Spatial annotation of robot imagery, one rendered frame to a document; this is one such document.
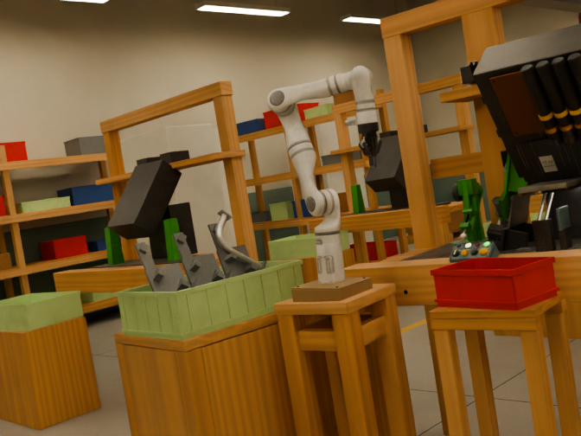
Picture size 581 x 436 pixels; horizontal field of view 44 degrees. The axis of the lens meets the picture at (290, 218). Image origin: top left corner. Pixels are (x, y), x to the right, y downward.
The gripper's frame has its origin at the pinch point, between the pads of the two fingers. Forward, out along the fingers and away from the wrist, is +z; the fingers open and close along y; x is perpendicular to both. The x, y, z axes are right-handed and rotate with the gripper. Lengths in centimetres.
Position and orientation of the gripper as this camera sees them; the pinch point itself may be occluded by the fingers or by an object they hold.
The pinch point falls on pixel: (373, 162)
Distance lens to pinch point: 264.8
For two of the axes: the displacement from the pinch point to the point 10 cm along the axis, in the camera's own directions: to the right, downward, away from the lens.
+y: 6.1, -1.6, 7.8
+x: -7.8, 0.6, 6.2
